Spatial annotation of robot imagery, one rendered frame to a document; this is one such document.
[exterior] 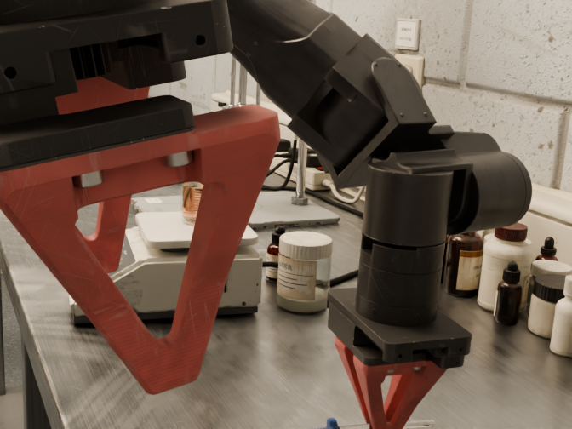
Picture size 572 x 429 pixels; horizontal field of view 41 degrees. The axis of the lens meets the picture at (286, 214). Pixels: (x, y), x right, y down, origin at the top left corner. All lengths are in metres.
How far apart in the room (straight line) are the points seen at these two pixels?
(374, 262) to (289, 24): 0.17
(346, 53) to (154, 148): 0.37
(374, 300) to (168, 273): 0.33
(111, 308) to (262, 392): 0.50
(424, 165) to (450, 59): 0.77
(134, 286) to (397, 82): 0.39
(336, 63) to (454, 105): 0.75
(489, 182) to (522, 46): 0.62
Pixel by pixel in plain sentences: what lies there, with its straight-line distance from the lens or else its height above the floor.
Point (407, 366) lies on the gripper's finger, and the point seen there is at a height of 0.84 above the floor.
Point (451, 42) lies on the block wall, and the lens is 1.28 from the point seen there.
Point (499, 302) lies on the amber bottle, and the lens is 0.89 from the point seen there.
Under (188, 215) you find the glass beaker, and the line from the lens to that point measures 0.86.
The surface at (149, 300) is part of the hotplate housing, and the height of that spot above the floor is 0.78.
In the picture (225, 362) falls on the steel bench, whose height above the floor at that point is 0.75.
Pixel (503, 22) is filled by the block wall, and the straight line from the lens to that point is 1.19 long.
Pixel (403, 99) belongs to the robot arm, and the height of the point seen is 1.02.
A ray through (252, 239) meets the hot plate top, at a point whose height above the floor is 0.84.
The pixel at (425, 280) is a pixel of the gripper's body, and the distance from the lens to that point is 0.52.
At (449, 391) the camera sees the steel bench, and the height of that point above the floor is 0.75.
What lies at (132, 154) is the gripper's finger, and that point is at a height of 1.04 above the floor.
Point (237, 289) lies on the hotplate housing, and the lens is 0.83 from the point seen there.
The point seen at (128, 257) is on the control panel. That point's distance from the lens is 0.83.
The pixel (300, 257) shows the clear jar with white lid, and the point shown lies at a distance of 0.84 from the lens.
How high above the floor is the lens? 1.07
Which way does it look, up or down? 14 degrees down
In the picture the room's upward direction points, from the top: 3 degrees clockwise
